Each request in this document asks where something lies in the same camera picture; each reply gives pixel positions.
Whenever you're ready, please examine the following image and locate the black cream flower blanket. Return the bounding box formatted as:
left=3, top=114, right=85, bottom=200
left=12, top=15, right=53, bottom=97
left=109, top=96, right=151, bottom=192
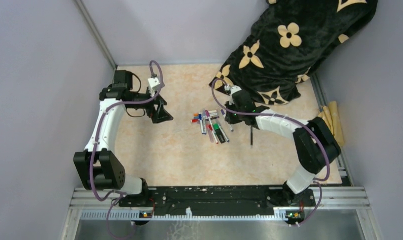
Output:
left=209, top=0, right=378, bottom=106

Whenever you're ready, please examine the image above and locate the yellow blue folded cloth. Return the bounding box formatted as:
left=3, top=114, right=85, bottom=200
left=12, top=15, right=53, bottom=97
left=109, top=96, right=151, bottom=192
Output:
left=318, top=101, right=346, bottom=147

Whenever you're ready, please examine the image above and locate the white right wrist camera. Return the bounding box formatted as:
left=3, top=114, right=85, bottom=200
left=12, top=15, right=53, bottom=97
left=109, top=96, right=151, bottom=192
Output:
left=224, top=84, right=242, bottom=97

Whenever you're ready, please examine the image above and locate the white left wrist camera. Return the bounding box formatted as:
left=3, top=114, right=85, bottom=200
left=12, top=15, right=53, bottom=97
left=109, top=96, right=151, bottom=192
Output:
left=147, top=77, right=164, bottom=97

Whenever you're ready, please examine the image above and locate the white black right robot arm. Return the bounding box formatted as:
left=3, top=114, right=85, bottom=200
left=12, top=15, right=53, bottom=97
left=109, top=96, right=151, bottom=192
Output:
left=225, top=85, right=342, bottom=206

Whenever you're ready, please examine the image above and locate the blue cap white marker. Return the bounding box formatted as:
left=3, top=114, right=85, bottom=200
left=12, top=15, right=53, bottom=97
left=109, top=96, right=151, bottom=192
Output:
left=198, top=113, right=207, bottom=135

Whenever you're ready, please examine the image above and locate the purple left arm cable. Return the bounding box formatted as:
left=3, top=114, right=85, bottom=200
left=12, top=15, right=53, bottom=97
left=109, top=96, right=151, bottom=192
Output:
left=89, top=60, right=165, bottom=240

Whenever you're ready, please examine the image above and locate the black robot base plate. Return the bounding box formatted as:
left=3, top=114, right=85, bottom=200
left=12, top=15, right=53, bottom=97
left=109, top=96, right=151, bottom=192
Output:
left=119, top=185, right=316, bottom=217

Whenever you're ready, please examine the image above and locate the thin black pen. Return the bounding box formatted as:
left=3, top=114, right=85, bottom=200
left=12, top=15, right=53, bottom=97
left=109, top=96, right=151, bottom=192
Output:
left=250, top=126, right=254, bottom=148

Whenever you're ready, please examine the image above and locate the purple white pen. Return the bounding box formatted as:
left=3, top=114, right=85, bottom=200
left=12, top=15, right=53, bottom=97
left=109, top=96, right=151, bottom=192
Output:
left=220, top=109, right=234, bottom=132

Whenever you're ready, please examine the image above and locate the green black marker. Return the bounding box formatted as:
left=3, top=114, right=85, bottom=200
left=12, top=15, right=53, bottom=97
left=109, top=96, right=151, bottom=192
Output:
left=213, top=123, right=229, bottom=144

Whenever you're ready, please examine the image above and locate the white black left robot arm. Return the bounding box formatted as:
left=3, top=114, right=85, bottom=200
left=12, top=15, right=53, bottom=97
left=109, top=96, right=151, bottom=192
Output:
left=73, top=70, right=174, bottom=207

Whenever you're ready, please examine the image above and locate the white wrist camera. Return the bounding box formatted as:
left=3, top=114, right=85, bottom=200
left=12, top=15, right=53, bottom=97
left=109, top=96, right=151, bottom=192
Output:
left=224, top=84, right=242, bottom=97
left=147, top=77, right=164, bottom=97

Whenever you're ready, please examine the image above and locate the aluminium rail frame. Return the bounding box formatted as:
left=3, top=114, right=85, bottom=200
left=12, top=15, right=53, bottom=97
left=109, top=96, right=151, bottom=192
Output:
left=62, top=185, right=380, bottom=240

